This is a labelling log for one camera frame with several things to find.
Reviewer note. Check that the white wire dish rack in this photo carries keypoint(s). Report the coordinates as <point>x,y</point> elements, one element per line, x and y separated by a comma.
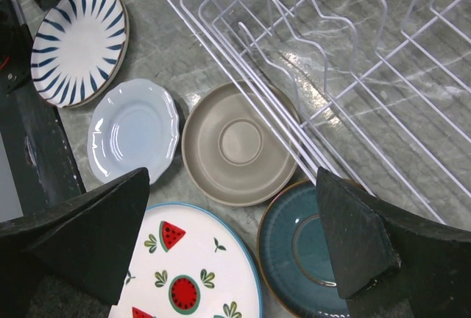
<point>377,91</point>

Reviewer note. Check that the beige saucer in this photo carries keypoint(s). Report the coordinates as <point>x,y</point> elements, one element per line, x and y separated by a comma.
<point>233,149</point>

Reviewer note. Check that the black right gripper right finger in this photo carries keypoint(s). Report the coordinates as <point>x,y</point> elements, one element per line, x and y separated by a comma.
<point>388,262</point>

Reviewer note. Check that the teal saucer brown rim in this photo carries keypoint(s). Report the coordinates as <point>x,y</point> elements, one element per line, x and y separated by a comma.
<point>293,256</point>

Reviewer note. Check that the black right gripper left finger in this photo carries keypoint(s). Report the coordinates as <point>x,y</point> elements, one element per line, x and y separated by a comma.
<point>71,260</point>

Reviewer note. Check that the light blue scalloped plate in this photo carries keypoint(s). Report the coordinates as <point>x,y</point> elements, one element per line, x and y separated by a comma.
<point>135,125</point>

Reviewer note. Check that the black table front beam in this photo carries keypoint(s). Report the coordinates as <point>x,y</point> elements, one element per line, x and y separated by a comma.
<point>38,169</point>

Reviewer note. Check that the watermelon pattern plate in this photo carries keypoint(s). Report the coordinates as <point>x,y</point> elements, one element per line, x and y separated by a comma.
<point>188,263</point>

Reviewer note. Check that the blue striped white plate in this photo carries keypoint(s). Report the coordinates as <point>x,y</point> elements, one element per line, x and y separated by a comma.
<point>78,49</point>

